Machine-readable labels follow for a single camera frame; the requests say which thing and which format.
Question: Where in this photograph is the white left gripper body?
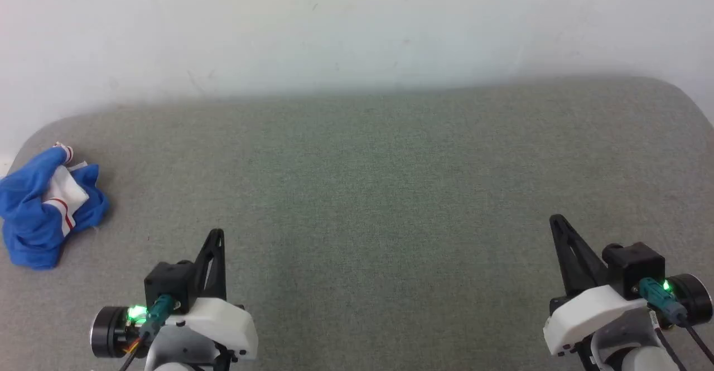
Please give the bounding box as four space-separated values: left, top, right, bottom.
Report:
166 297 259 362

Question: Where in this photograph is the black right cable teal plug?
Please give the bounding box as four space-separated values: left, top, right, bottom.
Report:
638 277 714 363

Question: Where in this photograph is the blue white baseball-style shirt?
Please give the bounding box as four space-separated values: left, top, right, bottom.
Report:
0 142 110 271

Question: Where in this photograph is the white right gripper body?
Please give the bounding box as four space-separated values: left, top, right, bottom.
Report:
543 284 649 356

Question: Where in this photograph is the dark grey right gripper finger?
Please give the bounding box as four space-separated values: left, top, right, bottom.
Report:
549 213 609 298

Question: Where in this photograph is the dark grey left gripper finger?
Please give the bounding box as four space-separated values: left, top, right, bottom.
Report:
193 228 228 300

